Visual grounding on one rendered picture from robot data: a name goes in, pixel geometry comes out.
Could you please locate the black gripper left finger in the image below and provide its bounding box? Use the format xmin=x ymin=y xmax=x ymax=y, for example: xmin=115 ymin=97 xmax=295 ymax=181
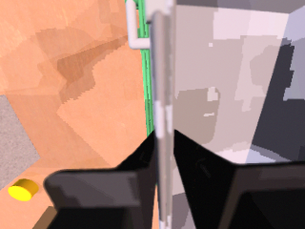
xmin=43 ymin=131 xmax=156 ymax=229

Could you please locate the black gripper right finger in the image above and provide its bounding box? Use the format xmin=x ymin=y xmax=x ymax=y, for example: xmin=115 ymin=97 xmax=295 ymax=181
xmin=173 ymin=130 xmax=305 ymax=229

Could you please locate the yellow short cylinder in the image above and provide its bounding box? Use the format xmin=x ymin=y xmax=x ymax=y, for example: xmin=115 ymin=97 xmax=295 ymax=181
xmin=9 ymin=178 xmax=39 ymax=201

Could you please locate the tan cardboard-coloured box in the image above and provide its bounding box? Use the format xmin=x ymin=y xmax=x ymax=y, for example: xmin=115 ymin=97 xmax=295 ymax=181
xmin=32 ymin=206 xmax=57 ymax=229

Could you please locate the green plastic tray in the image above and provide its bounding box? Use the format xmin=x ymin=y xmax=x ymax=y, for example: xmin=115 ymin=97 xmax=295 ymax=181
xmin=133 ymin=0 xmax=153 ymax=136

